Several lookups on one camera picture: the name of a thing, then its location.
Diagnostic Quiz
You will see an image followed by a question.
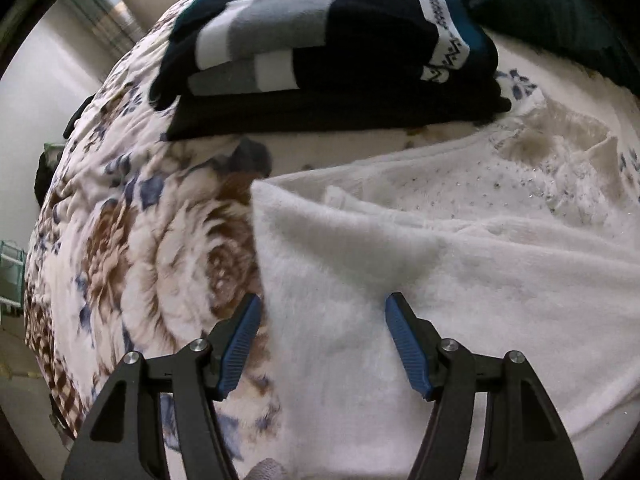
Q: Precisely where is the white knit sweater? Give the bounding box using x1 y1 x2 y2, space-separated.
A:
252 110 639 479

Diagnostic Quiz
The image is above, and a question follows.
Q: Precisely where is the floral fleece blanket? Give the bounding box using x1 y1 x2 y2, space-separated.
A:
25 2 639 479

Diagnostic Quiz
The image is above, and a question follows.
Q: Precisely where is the navy grey striped folded sweater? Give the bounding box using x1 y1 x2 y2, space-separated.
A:
149 0 511 141

